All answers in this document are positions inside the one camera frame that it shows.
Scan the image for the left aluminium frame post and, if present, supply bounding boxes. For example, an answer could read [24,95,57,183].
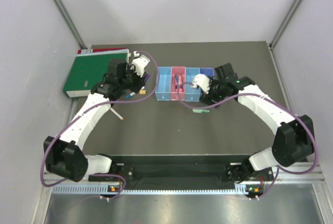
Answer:
[53,0,87,49]

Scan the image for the red folder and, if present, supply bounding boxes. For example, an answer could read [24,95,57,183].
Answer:
[77,48,130,56]

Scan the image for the white blue pen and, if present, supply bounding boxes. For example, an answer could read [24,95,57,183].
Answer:
[125,86,146,99]

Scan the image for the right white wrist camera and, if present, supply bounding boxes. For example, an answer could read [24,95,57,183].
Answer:
[191,74,211,94]

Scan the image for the right aluminium frame post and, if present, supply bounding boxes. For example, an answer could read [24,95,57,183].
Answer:
[268,0,303,50]

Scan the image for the aluminium front rail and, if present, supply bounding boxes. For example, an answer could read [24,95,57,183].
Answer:
[41,161,327,185]

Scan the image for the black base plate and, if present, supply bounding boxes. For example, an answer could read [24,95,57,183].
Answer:
[87,163,275,183]

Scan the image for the purple cable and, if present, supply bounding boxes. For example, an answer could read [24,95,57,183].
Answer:
[176,82,319,201]
[40,50,160,201]

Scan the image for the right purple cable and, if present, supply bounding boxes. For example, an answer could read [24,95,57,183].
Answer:
[176,82,319,201]

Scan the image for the pink drawer bin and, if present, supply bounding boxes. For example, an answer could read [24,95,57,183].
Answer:
[171,66,186,101]

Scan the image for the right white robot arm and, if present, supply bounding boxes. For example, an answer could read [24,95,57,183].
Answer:
[193,63,315,183]

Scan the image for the green highlighter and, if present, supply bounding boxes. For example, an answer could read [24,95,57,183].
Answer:
[193,109,210,114]

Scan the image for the purple drawer bin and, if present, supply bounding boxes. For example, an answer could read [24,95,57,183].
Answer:
[199,68,214,77]

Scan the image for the pink pencil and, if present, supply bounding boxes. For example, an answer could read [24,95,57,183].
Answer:
[110,107,124,121]

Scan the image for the green ring binder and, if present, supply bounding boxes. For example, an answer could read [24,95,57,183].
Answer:
[63,49,129,98]

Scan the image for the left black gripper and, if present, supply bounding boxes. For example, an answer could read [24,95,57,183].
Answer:
[119,64,147,94]

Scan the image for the grey cable duct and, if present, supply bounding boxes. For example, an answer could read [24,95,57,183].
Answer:
[52,184,260,195]

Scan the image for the light blue bin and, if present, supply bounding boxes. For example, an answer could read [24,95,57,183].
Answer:
[155,67,172,101]
[185,67,201,102]

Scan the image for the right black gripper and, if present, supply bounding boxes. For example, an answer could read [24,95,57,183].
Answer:
[200,76,227,109]

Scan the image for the aluminium frame post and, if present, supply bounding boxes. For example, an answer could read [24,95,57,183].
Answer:
[268,0,303,50]
[53,0,87,49]

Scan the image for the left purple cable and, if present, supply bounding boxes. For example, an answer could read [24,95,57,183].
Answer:
[40,50,160,201]

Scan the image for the crayon tube pink cap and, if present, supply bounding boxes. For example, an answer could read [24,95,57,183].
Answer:
[174,74,183,93]

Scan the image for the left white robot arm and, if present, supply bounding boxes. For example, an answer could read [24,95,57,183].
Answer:
[43,55,150,182]

